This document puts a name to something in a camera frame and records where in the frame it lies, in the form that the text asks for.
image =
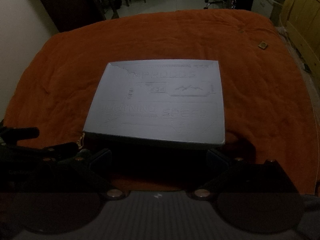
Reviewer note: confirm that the yellow wooden headboard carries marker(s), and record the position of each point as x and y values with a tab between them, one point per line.
302	12

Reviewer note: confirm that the small tan square object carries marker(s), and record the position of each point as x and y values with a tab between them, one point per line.
263	45

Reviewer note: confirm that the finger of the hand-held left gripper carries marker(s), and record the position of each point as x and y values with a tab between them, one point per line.
20	133
60	150

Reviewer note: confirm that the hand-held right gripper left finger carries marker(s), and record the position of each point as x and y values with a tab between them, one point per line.
100	158

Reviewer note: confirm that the orange blanket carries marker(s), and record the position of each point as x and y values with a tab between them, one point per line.
250	92

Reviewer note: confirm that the white cabinet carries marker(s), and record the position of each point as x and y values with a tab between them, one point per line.
263	1

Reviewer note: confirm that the white embossed box lid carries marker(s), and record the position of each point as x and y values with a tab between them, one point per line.
160	97

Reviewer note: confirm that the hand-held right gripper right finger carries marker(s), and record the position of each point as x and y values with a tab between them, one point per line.
217	160

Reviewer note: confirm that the dark wooden wardrobe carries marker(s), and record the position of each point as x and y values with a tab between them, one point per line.
70	2

